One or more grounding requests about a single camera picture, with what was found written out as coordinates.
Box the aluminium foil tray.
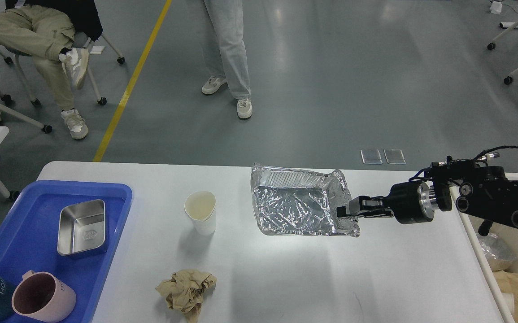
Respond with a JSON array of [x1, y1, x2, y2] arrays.
[[250, 163, 361, 238]]

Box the stainless steel rectangular container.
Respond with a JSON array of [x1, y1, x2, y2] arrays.
[[57, 200, 109, 259]]

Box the clear floor marker plate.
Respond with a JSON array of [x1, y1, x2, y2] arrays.
[[383, 149, 406, 164]]

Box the standing person grey jeans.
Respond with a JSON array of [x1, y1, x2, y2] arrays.
[[203, 0, 252, 119]]

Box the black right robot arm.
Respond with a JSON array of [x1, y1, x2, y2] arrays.
[[336, 147, 518, 236]]

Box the white plastic bin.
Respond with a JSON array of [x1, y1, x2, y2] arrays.
[[452, 205, 518, 323]]

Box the white rolling chair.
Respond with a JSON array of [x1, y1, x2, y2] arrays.
[[0, 31, 126, 134]]

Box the seated person khaki trousers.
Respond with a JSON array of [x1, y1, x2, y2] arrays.
[[0, 0, 103, 140]]

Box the white paper cup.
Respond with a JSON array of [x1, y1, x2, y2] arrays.
[[184, 192, 216, 236]]

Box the blue plastic tray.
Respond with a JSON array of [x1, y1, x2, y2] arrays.
[[0, 180, 132, 323]]

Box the pink mug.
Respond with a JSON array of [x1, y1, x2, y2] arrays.
[[11, 270, 77, 323]]

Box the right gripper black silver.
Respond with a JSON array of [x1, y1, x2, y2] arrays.
[[336, 181, 453, 224]]

